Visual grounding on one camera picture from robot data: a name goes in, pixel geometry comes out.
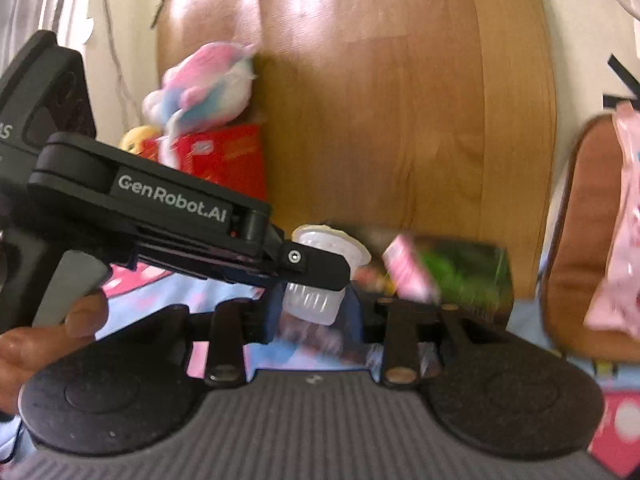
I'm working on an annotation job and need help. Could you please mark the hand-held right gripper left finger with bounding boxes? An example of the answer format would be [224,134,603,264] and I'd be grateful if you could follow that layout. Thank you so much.
[150,287,287,387]

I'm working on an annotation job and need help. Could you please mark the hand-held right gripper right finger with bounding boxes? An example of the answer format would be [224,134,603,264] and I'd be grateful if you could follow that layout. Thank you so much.
[344,287,531,387]

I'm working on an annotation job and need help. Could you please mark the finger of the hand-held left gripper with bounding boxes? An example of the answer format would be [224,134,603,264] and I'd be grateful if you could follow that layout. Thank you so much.
[234,209,352,292]

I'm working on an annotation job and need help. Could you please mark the clear plastic jelly cup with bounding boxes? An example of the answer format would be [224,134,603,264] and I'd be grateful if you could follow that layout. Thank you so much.
[282,223,372,327]

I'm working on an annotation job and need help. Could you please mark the black cardboard box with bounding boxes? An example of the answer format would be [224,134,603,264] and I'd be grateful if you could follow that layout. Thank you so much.
[350,230,517,332]

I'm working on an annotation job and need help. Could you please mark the person's left hand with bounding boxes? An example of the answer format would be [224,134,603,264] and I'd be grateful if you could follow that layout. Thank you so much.
[0,291,110,415]

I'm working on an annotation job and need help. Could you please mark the small pink snack packet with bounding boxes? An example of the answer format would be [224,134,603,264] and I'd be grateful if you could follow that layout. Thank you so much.
[382,233,444,304]

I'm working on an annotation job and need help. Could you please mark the yellow plush toy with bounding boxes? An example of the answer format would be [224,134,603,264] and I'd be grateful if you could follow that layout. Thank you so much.
[120,125,164,157]

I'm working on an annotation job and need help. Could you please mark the red gift bag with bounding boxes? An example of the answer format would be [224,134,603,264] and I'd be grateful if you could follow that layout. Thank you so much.
[137,123,269,207]

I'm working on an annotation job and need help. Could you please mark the pastel plush toy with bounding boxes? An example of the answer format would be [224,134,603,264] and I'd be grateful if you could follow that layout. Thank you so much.
[141,41,259,169]

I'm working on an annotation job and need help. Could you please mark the brown seat cushion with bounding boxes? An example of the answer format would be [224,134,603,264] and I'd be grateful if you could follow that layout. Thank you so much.
[541,112,640,362]

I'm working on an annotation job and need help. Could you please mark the large pink snack bag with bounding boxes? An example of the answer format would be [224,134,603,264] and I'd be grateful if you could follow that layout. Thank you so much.
[582,101,640,337]

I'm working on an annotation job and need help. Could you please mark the pink cartoon printed blanket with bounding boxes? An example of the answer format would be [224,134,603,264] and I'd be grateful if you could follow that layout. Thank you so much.
[95,259,640,480]

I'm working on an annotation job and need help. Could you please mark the black tape strip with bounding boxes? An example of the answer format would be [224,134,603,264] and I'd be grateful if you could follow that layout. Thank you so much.
[606,54,640,88]
[601,91,640,112]

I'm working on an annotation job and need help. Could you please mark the black wall cable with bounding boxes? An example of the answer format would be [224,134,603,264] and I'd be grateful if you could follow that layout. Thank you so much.
[94,0,132,127]

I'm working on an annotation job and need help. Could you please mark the wood grain wall board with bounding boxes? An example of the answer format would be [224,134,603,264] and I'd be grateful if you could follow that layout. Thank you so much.
[155,0,559,302]

